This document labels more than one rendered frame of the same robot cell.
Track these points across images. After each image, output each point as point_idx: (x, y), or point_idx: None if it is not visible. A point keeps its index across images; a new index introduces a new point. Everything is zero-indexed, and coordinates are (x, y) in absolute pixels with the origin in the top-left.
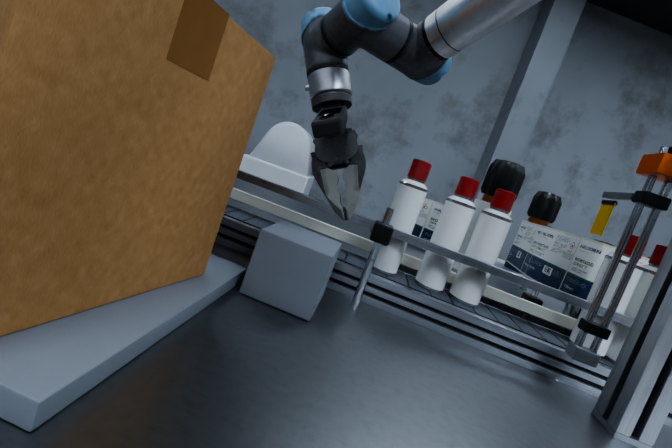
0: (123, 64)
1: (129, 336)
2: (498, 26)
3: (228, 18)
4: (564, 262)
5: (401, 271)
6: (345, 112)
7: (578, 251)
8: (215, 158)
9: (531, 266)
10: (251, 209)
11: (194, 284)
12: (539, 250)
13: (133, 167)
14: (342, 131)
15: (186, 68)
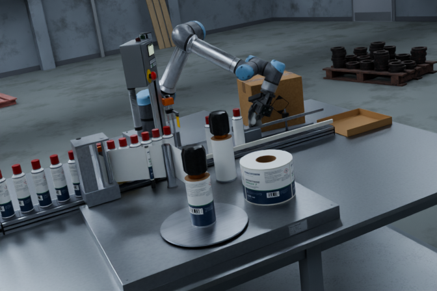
0: (241, 93)
1: None
2: (218, 65)
3: (244, 83)
4: (179, 164)
5: (238, 154)
6: (256, 95)
7: (174, 154)
8: (250, 106)
9: None
10: (341, 155)
11: None
12: None
13: (244, 106)
14: (248, 100)
15: (244, 92)
